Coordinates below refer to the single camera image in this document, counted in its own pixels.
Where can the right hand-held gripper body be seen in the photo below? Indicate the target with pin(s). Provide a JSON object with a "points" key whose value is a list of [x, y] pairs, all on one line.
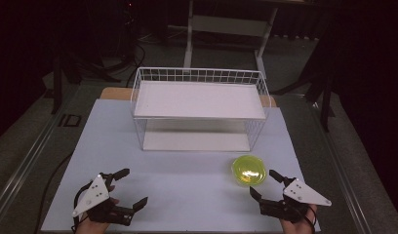
{"points": [[301, 195]]}

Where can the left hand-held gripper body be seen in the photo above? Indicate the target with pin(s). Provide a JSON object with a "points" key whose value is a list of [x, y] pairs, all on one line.
{"points": [[93, 193]]}

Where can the green bowl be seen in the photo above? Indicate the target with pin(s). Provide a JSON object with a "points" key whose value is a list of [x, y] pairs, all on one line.
{"points": [[249, 170]]}

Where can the person's right hand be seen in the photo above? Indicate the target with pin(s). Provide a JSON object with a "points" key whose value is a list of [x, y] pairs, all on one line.
{"points": [[298, 226]]}

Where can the person's left hand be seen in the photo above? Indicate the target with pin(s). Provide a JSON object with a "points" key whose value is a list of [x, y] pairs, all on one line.
{"points": [[91, 226]]}

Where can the pale blue table sheet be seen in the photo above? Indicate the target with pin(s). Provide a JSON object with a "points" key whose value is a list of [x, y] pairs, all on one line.
{"points": [[187, 182]]}

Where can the black metal stand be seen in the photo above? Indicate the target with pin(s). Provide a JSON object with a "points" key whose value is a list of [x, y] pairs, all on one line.
{"points": [[325, 97], [57, 84]]}

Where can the metal floor rail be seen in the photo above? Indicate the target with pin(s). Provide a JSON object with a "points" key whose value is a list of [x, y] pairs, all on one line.
{"points": [[28, 162], [341, 169]]}

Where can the black floor socket frame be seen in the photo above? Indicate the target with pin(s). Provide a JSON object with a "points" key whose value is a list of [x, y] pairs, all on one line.
{"points": [[70, 120]]}

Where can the white desk frame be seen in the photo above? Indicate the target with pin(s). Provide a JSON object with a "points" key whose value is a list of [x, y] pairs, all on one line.
{"points": [[226, 25]]}

